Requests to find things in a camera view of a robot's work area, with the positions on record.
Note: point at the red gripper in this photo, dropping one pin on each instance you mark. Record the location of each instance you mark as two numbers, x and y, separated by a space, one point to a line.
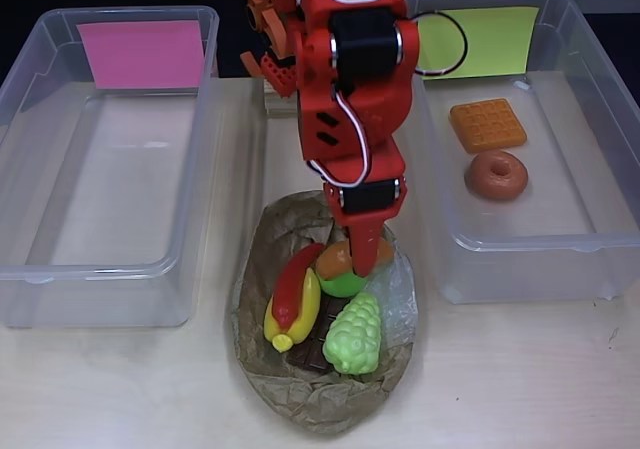
369 193

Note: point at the orange toy croissant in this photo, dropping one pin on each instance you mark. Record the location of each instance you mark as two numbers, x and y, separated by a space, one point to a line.
332 261

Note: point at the red toy chili pepper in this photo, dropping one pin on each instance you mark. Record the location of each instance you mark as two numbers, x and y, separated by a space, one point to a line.
292 279

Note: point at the light green toy grapes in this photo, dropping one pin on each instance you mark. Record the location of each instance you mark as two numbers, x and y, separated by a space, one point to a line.
352 334

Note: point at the brown toy donut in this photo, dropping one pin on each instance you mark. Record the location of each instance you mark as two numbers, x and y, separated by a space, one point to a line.
480 181

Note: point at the orange toy waffle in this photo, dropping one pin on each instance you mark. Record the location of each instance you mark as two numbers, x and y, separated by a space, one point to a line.
487 125

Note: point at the red robot arm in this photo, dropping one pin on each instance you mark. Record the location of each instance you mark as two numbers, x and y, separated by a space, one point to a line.
360 109

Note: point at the clear plastic bin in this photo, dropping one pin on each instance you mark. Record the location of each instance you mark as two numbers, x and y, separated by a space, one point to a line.
550 194
125 179

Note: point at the yellow-green paper label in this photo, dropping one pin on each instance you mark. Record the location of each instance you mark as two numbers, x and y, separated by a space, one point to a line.
495 44

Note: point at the pink paper label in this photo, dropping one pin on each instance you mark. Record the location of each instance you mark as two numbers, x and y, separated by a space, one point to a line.
140 54

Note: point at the green toy apple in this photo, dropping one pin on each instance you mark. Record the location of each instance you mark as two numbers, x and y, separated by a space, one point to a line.
342 284

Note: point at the clear plastic film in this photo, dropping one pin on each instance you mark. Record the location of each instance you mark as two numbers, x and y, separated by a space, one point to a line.
397 309

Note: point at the yellow toy banana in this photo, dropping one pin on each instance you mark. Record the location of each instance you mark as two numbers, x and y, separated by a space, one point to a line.
305 314

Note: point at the brown toy chocolate bar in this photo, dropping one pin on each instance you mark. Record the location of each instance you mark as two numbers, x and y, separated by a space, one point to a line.
312 356

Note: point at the brown paper bag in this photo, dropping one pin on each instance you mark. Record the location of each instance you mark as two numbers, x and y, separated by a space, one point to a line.
320 404

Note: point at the orange printed part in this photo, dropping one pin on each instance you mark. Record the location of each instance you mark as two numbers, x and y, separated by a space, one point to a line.
260 14

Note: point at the wooden base plate stack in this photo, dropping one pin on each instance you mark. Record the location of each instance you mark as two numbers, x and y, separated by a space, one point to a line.
280 106

